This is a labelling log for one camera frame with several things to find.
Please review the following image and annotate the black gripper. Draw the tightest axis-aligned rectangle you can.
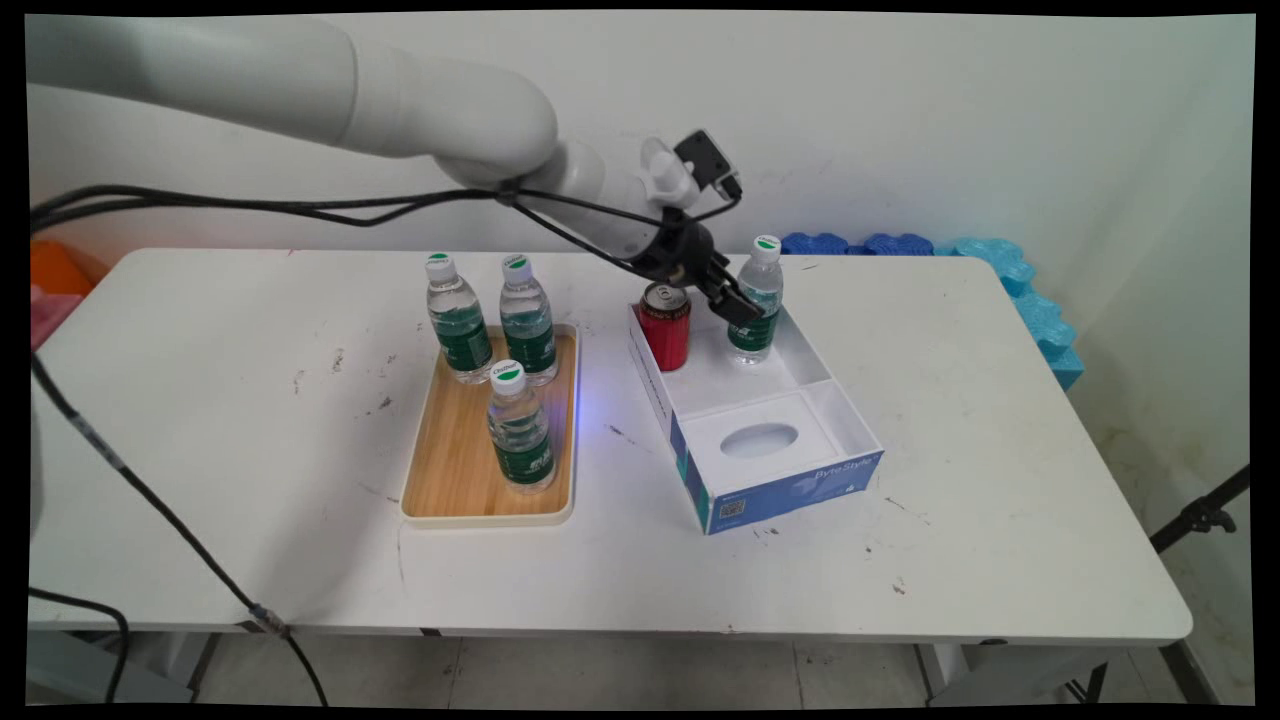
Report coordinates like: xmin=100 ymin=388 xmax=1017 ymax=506
xmin=630 ymin=216 xmax=767 ymax=327

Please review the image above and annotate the green label water bottle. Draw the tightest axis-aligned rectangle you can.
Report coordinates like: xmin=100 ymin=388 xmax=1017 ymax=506
xmin=726 ymin=234 xmax=785 ymax=366
xmin=424 ymin=251 xmax=495 ymax=386
xmin=487 ymin=359 xmax=558 ymax=495
xmin=499 ymin=253 xmax=560 ymax=388

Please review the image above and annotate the red soda can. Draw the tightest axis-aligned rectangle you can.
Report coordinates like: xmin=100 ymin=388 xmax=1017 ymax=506
xmin=638 ymin=280 xmax=693 ymax=374

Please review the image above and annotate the open white and blue box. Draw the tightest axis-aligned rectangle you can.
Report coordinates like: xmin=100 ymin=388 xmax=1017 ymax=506
xmin=627 ymin=282 xmax=886 ymax=537

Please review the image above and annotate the light blue foam mat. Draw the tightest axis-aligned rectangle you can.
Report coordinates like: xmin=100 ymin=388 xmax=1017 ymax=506
xmin=934 ymin=237 xmax=1086 ymax=392

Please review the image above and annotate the wooden tray with cream rim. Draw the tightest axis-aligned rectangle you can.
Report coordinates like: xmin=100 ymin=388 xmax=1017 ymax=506
xmin=400 ymin=321 xmax=582 ymax=529

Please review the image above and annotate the black tripod leg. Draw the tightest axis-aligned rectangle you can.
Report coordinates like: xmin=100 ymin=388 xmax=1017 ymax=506
xmin=1149 ymin=464 xmax=1252 ymax=555

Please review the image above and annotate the orange object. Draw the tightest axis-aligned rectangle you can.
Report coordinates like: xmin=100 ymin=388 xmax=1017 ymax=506
xmin=29 ymin=238 xmax=99 ymax=298

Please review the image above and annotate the pink object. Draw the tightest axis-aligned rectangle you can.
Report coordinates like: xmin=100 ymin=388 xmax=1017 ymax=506
xmin=29 ymin=284 xmax=87 ymax=354

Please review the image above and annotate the wrist camera on white mount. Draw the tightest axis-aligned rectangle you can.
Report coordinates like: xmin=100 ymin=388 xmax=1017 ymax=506
xmin=638 ymin=128 xmax=745 ymax=217

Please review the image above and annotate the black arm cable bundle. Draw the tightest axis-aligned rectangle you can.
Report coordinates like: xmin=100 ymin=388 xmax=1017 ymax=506
xmin=29 ymin=172 xmax=745 ymax=283

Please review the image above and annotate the grey table leg frame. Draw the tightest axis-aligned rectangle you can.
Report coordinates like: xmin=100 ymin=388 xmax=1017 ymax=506
xmin=914 ymin=642 xmax=1219 ymax=707
xmin=27 ymin=630 xmax=219 ymax=707

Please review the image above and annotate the black taped cable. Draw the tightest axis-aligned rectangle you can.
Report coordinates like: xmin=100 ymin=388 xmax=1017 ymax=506
xmin=29 ymin=352 xmax=333 ymax=707

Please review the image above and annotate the thin black cable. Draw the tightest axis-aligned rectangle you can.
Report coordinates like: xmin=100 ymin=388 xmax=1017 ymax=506
xmin=27 ymin=586 xmax=133 ymax=705

